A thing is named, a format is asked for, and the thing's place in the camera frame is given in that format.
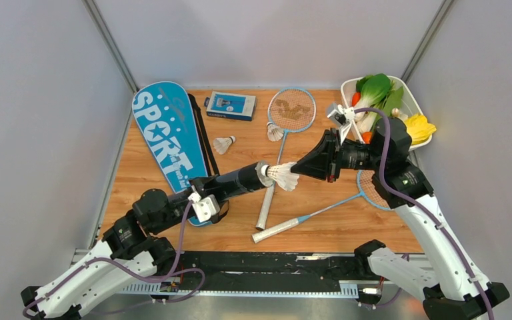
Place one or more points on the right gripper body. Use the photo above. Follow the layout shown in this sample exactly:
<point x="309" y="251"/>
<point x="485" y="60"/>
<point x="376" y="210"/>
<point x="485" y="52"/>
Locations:
<point x="332" y="156"/>

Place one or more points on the blue racket upper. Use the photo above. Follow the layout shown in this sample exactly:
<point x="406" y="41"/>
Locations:
<point x="294" y="110"/>

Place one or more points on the orange carrot back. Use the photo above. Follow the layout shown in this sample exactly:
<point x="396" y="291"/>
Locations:
<point x="355" y="99"/>

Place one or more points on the black shuttlecock tube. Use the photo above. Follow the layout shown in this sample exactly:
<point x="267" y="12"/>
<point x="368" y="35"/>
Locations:
<point x="247" y="179"/>

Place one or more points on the blue product box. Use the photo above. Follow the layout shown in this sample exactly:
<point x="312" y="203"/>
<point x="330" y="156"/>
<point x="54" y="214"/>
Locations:
<point x="231" y="106"/>

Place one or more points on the blue racket bag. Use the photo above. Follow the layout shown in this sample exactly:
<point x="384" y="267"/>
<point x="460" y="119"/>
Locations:
<point x="165" y="117"/>

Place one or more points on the orange carrot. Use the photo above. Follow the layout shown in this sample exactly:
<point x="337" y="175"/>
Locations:
<point x="355" y="99"/>
<point x="366" y="137"/>

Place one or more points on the white shuttlecock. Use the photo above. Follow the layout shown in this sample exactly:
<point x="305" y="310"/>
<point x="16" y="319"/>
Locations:
<point x="283" y="176"/>
<point x="274" y="132"/>
<point x="222" y="144"/>

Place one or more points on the green bok choy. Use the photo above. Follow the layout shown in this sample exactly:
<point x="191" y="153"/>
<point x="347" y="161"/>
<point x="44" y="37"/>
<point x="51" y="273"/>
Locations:
<point x="373" y="89"/>

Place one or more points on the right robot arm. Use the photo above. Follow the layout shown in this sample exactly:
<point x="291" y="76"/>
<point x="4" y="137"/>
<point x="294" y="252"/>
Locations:
<point x="454" y="288"/>

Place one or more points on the orange carrot front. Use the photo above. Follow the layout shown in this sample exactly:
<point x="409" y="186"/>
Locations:
<point x="366" y="137"/>

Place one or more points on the blue racket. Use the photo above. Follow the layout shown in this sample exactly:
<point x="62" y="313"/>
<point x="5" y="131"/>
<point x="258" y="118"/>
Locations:
<point x="294" y="110"/>
<point x="366" y="190"/>

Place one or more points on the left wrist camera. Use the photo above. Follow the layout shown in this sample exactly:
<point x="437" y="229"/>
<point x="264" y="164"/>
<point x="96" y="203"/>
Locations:
<point x="204" y="207"/>

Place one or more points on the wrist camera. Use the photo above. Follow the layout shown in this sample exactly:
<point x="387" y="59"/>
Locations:
<point x="339" y="114"/>
<point x="204" y="207"/>

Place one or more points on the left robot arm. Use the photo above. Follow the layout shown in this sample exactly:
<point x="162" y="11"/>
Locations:
<point x="130" y="250"/>

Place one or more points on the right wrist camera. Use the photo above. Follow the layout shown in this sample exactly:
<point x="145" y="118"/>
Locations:
<point x="339" y="114"/>

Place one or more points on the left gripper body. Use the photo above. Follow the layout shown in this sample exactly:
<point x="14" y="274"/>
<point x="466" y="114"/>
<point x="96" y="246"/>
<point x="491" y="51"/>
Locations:
<point x="195" y="184"/>

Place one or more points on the white plastic basin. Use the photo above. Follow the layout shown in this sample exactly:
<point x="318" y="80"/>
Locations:
<point x="409" y="103"/>

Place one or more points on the yellow cabbage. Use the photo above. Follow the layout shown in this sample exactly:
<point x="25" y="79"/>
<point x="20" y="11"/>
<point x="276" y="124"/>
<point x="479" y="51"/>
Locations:
<point x="419" y="129"/>

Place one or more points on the blue racket lower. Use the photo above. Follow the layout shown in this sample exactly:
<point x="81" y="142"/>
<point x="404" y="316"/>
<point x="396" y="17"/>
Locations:
<point x="366" y="190"/>

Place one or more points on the white mushroom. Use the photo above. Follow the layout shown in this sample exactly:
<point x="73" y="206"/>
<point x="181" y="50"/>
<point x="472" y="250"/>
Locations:
<point x="398" y="114"/>

